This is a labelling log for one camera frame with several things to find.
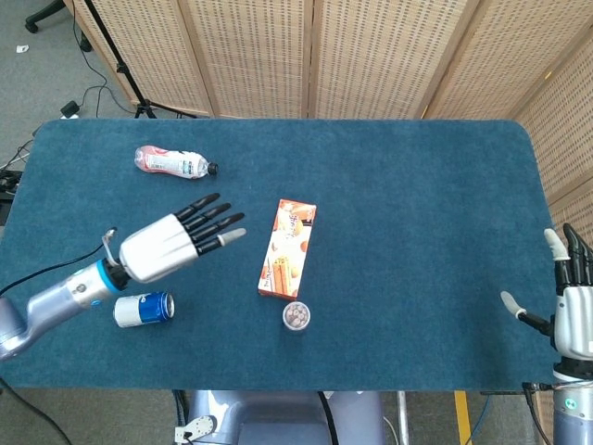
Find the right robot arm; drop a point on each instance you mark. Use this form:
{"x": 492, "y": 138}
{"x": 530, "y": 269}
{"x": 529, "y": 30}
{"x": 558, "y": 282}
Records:
{"x": 572, "y": 417}

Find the blue carpet table mat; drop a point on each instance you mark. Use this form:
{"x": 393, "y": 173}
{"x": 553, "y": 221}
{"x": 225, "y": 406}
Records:
{"x": 407, "y": 241}

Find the black power adapter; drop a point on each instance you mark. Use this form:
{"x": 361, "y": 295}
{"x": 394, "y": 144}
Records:
{"x": 70, "y": 109}

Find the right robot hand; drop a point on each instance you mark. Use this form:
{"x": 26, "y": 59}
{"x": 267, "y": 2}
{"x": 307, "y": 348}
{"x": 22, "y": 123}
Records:
{"x": 576, "y": 320}

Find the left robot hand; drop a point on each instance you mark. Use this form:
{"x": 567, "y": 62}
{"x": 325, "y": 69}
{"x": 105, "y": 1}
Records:
{"x": 157, "y": 252}

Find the black power strip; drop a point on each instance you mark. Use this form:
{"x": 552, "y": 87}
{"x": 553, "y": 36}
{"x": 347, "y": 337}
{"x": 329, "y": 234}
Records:
{"x": 9, "y": 185}

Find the grey robot torso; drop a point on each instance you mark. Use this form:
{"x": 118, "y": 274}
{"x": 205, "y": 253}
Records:
{"x": 278, "y": 419}

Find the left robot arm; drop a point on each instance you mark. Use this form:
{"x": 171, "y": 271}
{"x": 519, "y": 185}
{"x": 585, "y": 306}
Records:
{"x": 55, "y": 301}

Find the white perforated metal bracket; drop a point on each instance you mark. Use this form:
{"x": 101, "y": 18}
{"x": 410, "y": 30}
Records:
{"x": 197, "y": 427}

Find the blue soda can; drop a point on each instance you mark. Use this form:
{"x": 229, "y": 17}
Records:
{"x": 143, "y": 309}

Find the orange snack box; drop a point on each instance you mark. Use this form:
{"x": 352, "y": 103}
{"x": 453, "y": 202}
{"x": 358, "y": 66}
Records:
{"x": 288, "y": 250}

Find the white paper scrap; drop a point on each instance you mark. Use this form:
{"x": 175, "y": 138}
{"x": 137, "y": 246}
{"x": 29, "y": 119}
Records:
{"x": 22, "y": 48}

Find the clear plastic snack jar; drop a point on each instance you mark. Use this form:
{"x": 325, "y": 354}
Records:
{"x": 296, "y": 315}

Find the clear bottle red label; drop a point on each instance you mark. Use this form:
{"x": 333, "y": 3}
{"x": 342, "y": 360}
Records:
{"x": 171, "y": 162}

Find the black tripod stand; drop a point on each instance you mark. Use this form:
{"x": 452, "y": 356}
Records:
{"x": 121, "y": 68}

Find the silver metal table leg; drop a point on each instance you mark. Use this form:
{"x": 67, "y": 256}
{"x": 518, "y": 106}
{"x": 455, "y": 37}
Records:
{"x": 403, "y": 417}

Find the black office chair base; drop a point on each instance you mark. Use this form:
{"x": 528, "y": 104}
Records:
{"x": 44, "y": 14}

